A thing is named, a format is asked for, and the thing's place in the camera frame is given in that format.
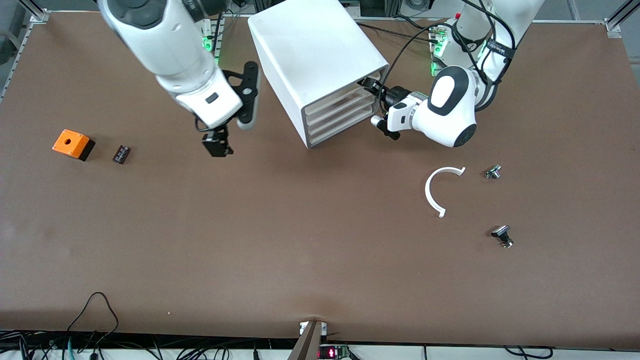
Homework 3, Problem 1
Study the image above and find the white drawer cabinet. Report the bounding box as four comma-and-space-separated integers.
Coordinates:
247, 0, 390, 149

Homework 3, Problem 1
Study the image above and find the black metal push-button part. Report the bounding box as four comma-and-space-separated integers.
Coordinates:
491, 225, 514, 249

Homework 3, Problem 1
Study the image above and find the dark equipment box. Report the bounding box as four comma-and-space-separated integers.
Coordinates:
360, 0, 401, 17

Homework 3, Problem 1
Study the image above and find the circuit board with red display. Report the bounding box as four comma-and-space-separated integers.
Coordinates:
319, 344, 353, 360

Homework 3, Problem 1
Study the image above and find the black cable behind cabinet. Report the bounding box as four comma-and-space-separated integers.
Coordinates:
357, 21, 436, 43

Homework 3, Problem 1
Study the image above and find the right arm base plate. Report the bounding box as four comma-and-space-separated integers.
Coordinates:
200, 16, 224, 66

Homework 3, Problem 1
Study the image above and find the white curved plastic ring segment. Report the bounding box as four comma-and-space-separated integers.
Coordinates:
425, 166, 466, 219

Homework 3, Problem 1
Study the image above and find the orange black button enclosure box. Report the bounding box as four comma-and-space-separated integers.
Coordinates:
52, 129, 96, 162

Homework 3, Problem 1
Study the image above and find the aluminium table edge rail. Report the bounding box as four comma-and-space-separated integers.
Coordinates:
0, 20, 35, 103

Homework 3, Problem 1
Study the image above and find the aluminium frame corner profile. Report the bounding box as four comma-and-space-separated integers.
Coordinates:
17, 0, 51, 25
604, 0, 640, 40

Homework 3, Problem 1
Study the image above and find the thin black looped cable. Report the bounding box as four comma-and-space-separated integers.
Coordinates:
66, 292, 120, 346

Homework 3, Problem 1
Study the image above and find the tangled black cables bundle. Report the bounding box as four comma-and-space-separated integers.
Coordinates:
0, 330, 281, 360

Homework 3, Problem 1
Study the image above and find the brown camera post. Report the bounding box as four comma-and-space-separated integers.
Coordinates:
287, 320, 323, 360

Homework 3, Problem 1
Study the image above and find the black cable under table edge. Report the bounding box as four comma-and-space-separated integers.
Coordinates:
505, 346, 554, 360

